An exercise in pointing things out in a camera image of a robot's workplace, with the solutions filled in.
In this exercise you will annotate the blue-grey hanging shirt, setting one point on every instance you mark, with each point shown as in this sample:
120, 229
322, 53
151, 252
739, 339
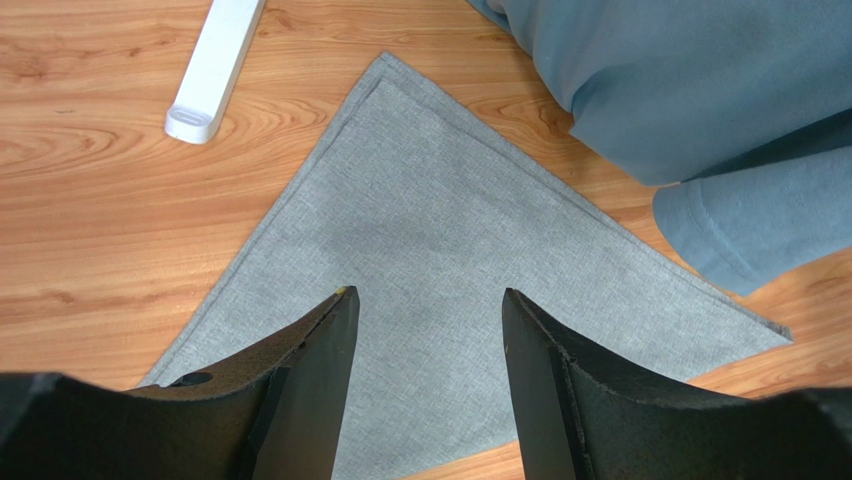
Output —
738, 113

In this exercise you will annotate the white clothes rack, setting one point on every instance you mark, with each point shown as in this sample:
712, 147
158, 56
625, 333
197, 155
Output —
212, 72

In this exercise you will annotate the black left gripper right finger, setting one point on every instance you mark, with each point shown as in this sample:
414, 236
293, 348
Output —
585, 412

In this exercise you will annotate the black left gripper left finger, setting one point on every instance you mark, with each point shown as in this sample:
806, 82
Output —
270, 411

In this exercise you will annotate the light grey cloth napkin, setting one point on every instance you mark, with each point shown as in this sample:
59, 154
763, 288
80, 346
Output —
432, 215

